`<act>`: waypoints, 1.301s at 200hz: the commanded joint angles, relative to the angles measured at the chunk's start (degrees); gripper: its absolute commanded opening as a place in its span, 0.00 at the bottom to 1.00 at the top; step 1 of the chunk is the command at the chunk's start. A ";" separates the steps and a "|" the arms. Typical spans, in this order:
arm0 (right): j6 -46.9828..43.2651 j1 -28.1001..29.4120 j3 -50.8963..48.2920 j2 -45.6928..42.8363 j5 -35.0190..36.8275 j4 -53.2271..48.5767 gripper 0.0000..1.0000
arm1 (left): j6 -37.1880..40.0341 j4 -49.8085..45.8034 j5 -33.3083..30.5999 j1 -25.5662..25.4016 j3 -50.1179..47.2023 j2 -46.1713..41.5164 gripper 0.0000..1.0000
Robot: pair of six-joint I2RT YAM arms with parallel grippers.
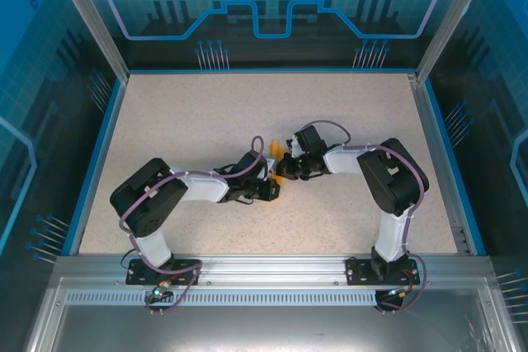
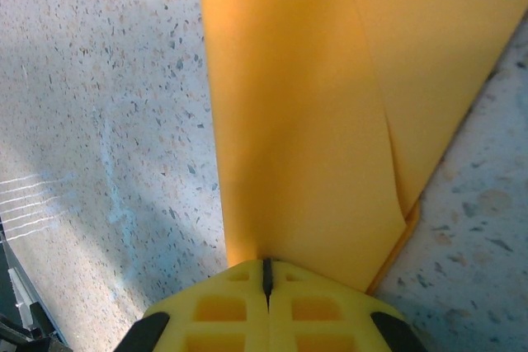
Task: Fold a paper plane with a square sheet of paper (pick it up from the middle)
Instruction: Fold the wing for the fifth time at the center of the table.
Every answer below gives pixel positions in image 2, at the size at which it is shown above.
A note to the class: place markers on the orange square paper sheet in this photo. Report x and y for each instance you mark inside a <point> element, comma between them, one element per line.
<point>309,121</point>

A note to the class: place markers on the aluminium side rail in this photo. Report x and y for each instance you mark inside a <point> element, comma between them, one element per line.
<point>22,306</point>

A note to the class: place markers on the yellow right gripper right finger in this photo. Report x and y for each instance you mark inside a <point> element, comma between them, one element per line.
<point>330,315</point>

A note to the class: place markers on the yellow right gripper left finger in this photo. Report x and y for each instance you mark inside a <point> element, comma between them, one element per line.
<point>218,315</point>

